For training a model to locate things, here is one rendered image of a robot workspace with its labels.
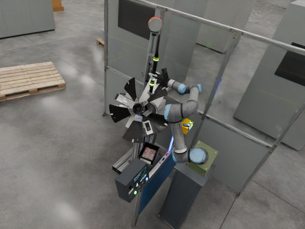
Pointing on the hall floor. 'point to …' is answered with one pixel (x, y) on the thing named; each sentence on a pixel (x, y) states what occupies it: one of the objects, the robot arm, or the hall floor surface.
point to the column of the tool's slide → (147, 57)
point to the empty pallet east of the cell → (29, 80)
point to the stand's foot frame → (120, 166)
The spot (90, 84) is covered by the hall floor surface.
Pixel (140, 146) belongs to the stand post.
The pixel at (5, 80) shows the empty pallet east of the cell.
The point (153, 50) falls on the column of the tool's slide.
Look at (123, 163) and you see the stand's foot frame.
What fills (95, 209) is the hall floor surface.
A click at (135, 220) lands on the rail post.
